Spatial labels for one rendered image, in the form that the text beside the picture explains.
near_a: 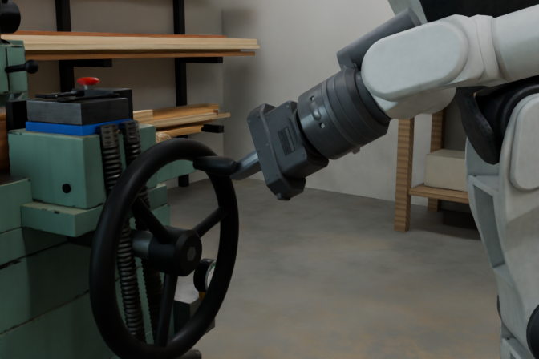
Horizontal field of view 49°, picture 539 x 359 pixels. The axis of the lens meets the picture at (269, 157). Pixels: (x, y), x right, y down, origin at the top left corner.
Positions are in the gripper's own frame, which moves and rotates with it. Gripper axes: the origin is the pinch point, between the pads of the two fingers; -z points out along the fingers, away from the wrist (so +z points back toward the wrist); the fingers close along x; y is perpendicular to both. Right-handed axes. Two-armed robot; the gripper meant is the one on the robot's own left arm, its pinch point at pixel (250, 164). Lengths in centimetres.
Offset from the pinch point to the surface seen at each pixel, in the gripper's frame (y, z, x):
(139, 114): -18.8, -34.6, 29.1
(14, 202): 17.7, -24.0, 3.6
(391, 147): -319, -97, 98
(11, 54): 14.3, -24.9, 27.2
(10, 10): 6, -35, 45
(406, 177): -261, -74, 58
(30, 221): 16.1, -23.8, 1.0
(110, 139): 12.3, -10.8, 6.9
